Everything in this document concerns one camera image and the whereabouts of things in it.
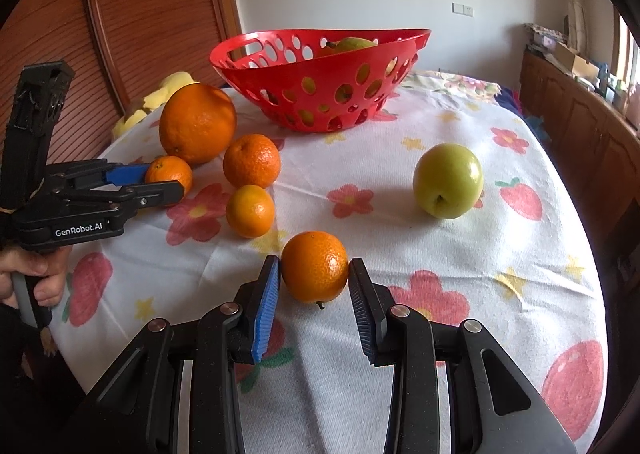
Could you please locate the yellow-green pear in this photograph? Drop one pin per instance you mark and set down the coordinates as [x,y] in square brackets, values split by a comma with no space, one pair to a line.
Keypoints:
[309,85]
[350,44]

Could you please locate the long wooden cabinet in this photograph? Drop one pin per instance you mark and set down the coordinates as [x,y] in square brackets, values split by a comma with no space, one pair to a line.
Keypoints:
[575,133]

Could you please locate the person's left hand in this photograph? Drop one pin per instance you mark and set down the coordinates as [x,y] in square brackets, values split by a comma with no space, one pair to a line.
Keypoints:
[52,281]

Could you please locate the red perforated plastic basket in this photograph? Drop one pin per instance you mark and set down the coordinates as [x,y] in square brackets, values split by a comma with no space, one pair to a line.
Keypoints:
[222,68]

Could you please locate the green apple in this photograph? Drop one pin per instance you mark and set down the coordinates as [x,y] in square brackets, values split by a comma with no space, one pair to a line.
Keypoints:
[447,180]

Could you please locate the wooden slatted wardrobe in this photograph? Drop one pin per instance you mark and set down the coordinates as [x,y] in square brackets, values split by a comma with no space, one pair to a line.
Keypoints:
[150,8]

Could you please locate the yellow plush toy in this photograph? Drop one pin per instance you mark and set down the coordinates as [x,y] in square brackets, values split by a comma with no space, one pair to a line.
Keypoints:
[172,83]

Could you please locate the white fruit-printed tablecloth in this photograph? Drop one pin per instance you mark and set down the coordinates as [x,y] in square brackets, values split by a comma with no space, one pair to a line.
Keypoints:
[350,158]

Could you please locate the large round orange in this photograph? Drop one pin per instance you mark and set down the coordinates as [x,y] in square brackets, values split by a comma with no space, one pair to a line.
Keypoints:
[197,123]

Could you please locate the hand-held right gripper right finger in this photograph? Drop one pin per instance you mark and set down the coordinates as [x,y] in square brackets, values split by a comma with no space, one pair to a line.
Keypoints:
[362,314]

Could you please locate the white wall switch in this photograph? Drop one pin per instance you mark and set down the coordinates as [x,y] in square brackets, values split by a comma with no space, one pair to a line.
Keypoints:
[462,9]

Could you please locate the stack of floral boxes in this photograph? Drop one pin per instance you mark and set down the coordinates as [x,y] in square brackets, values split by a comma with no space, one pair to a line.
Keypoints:
[545,36]

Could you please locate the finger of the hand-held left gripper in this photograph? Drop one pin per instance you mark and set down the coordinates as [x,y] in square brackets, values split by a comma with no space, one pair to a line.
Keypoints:
[150,196]
[127,174]

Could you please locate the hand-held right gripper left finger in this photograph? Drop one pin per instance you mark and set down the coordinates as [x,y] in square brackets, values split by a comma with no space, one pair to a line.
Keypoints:
[265,309]

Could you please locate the blue bottle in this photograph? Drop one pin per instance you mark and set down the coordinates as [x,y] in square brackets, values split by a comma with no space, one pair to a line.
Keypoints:
[603,77]

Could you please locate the wooden framed window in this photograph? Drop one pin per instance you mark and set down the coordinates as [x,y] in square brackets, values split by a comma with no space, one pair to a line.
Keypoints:
[627,68]

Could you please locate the teal cloth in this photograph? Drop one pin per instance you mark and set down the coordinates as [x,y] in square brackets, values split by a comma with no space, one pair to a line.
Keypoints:
[539,127]

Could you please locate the open cardboard box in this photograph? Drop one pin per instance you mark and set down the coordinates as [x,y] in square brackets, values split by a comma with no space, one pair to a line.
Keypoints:
[575,61]

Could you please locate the floral bed blanket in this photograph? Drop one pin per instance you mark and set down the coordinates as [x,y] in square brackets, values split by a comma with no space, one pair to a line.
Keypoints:
[465,83]

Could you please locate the small mandarin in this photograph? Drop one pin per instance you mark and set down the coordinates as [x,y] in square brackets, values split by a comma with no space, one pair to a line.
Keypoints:
[251,161]
[167,168]
[250,211]
[314,266]

